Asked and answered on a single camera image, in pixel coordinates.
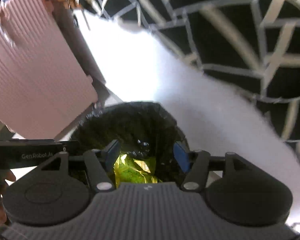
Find yellow green snack wrapper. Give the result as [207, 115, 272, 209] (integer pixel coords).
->
[114, 154, 161, 187]

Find black trash bin with bag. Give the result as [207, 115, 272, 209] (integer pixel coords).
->
[71, 101, 188, 185]

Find pink ribbed suitcase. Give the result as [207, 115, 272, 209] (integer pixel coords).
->
[0, 0, 97, 139]

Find black white geometric tablecloth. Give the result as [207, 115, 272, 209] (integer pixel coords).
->
[78, 0, 300, 163]

